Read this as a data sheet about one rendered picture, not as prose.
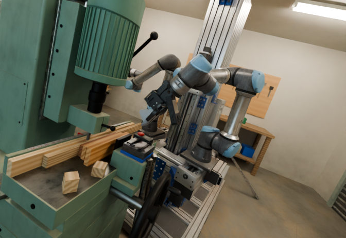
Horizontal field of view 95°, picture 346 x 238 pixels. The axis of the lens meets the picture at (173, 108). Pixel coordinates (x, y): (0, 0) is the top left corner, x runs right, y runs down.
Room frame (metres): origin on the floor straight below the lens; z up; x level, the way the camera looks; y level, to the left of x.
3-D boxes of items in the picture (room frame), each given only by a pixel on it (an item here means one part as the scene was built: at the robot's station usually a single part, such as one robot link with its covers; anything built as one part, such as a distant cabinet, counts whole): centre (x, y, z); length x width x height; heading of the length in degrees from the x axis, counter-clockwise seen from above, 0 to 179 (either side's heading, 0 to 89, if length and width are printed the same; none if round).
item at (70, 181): (0.39, 0.21, 0.92); 0.04 x 0.03 x 0.04; 41
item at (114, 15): (0.59, 0.29, 1.35); 0.18 x 0.18 x 0.31
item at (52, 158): (0.72, 0.25, 0.92); 0.60 x 0.02 x 0.04; 164
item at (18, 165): (0.66, 0.29, 0.92); 0.60 x 0.02 x 0.05; 164
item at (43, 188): (0.62, 0.17, 0.87); 0.61 x 0.30 x 0.06; 164
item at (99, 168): (0.48, 0.18, 0.92); 0.04 x 0.04 x 0.03; 9
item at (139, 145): (0.60, 0.08, 0.99); 0.13 x 0.11 x 0.06; 164
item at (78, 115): (0.59, 0.31, 1.03); 0.14 x 0.07 x 0.09; 74
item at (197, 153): (1.06, -0.29, 0.87); 0.15 x 0.15 x 0.10
